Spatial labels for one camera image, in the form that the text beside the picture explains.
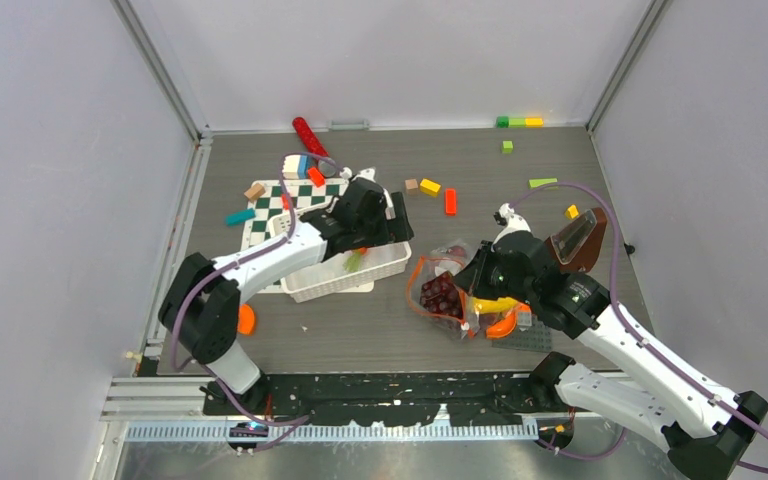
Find orange fake carrot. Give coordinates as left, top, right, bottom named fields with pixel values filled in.
left=343, top=247, right=367, bottom=273

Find clear zip top bag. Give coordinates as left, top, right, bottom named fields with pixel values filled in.
left=405, top=239, right=538, bottom=342

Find white plastic basket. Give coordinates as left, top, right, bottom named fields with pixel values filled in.
left=280, top=242, right=412, bottom=303

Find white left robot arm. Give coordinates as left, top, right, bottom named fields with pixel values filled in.
left=157, top=175, right=414, bottom=414

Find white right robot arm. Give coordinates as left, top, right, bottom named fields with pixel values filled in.
left=454, top=231, right=768, bottom=479

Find purple fake grapes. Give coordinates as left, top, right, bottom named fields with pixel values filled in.
left=419, top=271, right=463, bottom=318

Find brown wooden cube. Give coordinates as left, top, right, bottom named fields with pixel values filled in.
left=404, top=179, right=419, bottom=195

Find orange S-shaped track piece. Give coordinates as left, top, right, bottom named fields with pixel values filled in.
left=485, top=304, right=533, bottom=340

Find red block near tube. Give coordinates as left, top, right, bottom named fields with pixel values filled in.
left=307, top=167, right=325, bottom=187

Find brown box with lid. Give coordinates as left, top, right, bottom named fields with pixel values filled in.
left=545, top=207, right=608, bottom=273

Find green white chessboard mat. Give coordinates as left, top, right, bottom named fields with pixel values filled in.
left=241, top=178, right=349, bottom=283

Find red rectangular block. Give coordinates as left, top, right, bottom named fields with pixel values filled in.
left=444, top=188, right=458, bottom=216

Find small yellow cube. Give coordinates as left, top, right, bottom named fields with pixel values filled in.
left=565, top=205, right=579, bottom=220

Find grey lego baseplate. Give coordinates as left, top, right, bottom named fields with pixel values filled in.
left=489, top=315, right=553, bottom=353

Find white blue toy block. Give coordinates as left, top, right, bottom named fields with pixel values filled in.
left=281, top=154, right=309, bottom=180

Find flat green block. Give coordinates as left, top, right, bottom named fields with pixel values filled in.
left=528, top=178, right=558, bottom=189

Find tan wooden block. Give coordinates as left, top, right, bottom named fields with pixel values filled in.
left=244, top=182, right=266, bottom=202

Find teal block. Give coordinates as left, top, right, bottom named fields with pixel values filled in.
left=225, top=208, right=256, bottom=227

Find red cylinder tube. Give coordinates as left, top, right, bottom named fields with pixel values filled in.
left=292, top=117, right=330, bottom=157

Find green yellow block row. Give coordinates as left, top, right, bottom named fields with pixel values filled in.
left=495, top=116, right=544, bottom=129

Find orange curved track piece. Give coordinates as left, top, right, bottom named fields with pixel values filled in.
left=237, top=304, right=257, bottom=335

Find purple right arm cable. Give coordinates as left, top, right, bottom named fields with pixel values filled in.
left=506, top=180, right=768, bottom=477

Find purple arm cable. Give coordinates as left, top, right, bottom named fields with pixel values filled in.
left=169, top=152, right=346, bottom=454
left=506, top=180, right=768, bottom=477

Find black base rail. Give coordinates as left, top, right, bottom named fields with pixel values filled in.
left=237, top=372, right=569, bottom=427

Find white slotted cable duct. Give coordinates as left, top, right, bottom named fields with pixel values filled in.
left=124, top=418, right=539, bottom=443

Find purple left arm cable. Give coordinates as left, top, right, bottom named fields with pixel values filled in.
left=169, top=152, right=346, bottom=454

